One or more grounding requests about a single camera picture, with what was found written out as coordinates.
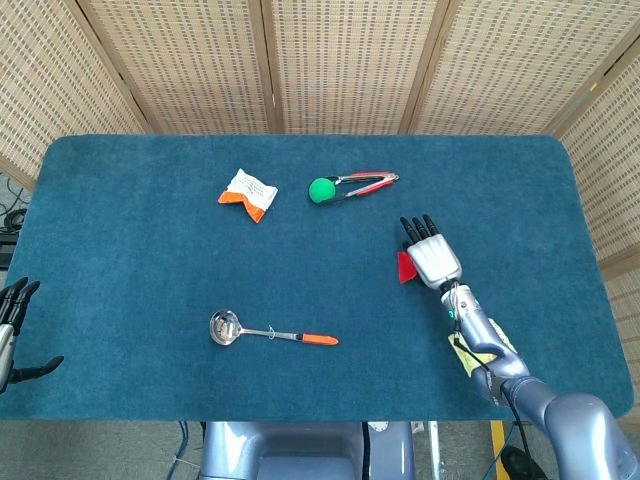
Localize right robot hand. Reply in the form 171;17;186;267
399;214;464;291

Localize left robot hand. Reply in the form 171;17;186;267
0;277;65;394

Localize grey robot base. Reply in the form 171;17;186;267
199;421;416;480

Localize yellow floor tape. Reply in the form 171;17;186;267
489;420;506;476

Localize red steel tongs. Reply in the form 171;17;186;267
327;172;401;202

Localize yellow snack packet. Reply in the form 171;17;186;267
447;317;517;378

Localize green ball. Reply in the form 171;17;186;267
308;177;339;205

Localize blue table mat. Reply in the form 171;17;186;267
0;133;635;424

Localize white orange snack packet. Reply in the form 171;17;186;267
217;168;279;225

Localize bamboo folding screen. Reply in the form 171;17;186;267
0;0;640;346

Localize black shoe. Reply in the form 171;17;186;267
499;446;546;480

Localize black cables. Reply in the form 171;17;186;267
0;172;29;241

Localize steel ladle orange handle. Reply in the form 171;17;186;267
208;308;340;348

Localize blue cable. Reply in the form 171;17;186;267
164;421;194;480

